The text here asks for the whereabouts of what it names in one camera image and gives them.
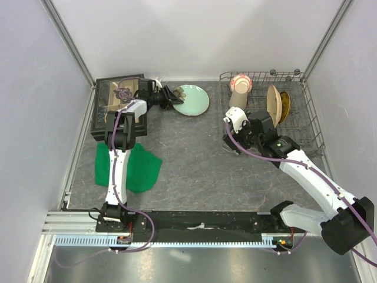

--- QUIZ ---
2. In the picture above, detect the grey wire dish rack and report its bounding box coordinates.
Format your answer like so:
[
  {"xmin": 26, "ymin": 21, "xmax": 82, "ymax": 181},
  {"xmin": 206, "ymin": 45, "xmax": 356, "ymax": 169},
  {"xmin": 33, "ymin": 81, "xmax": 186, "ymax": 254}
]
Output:
[{"xmin": 219, "ymin": 69, "xmax": 325, "ymax": 157}]

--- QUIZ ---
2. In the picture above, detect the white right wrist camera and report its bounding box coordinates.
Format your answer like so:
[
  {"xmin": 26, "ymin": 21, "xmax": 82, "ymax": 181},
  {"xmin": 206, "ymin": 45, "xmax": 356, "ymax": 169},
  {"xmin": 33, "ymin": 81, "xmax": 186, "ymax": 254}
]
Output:
[{"xmin": 223, "ymin": 107, "xmax": 247, "ymax": 133}]

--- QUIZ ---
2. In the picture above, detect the beige tall cup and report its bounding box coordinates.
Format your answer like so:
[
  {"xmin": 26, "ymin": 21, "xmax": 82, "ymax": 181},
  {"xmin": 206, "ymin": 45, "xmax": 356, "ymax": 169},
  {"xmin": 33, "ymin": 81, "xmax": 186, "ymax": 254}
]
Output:
[{"xmin": 229, "ymin": 91, "xmax": 248, "ymax": 110}]

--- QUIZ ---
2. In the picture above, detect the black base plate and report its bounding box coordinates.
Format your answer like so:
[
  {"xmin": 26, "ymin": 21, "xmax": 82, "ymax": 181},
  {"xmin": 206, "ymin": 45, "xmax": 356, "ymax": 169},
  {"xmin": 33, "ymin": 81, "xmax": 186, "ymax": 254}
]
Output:
[{"xmin": 95, "ymin": 210, "xmax": 303, "ymax": 243}]

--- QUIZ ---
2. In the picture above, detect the cream bird plate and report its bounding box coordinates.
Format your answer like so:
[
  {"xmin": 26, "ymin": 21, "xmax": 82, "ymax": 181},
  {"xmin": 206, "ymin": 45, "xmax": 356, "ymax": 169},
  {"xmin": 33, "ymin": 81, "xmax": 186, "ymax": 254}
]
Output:
[{"xmin": 266, "ymin": 84, "xmax": 282, "ymax": 127}]

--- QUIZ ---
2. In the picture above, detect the yellow ceramic plate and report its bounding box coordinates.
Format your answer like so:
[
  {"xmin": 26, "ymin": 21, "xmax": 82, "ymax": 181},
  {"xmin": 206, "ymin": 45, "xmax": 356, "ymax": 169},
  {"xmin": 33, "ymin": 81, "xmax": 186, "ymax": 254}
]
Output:
[{"xmin": 279, "ymin": 91, "xmax": 291, "ymax": 124}]

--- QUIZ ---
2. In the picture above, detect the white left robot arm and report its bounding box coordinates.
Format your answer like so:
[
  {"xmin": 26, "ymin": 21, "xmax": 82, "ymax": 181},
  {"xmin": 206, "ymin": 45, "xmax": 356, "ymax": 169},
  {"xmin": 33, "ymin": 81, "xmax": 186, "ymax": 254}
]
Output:
[{"xmin": 96, "ymin": 78, "xmax": 186, "ymax": 232}]

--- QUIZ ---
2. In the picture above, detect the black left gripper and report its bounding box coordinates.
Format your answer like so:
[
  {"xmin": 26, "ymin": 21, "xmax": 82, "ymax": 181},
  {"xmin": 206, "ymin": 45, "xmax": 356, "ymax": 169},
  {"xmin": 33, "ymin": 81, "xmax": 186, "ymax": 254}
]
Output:
[{"xmin": 150, "ymin": 85, "xmax": 183, "ymax": 111}]

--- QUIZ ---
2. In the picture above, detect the mint green flower plate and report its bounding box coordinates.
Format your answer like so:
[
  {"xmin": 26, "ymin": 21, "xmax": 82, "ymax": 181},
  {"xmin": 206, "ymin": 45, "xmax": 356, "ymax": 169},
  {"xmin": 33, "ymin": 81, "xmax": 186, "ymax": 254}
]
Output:
[{"xmin": 173, "ymin": 84, "xmax": 210, "ymax": 116}]

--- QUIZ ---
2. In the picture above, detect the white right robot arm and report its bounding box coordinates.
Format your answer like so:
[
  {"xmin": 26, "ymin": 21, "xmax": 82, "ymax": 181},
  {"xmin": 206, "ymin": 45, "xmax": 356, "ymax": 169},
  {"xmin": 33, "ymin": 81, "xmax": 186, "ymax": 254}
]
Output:
[{"xmin": 223, "ymin": 107, "xmax": 376, "ymax": 255}]

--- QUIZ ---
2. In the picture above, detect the white red patterned bowl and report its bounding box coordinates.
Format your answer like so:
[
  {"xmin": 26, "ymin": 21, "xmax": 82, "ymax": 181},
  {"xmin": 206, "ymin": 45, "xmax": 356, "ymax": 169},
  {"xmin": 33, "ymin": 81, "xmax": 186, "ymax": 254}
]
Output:
[{"xmin": 230, "ymin": 74, "xmax": 253, "ymax": 93}]

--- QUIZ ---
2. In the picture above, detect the white slotted cable duct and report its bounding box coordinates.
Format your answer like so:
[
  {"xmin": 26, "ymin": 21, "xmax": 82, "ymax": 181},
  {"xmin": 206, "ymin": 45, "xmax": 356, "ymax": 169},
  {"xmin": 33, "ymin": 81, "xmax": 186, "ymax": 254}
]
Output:
[{"xmin": 55, "ymin": 235, "xmax": 277, "ymax": 248}]

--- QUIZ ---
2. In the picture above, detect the green cloth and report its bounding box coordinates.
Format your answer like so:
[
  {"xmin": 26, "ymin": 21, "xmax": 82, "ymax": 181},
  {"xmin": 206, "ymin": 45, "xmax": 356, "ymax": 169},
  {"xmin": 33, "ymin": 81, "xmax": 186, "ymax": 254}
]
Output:
[{"xmin": 94, "ymin": 143, "xmax": 163, "ymax": 194}]

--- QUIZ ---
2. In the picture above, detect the black framed wooden box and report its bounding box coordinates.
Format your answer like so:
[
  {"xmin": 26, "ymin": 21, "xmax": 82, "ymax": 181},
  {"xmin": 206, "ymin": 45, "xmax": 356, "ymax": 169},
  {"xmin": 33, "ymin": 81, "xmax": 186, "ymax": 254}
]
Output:
[{"xmin": 91, "ymin": 73, "xmax": 144, "ymax": 142}]

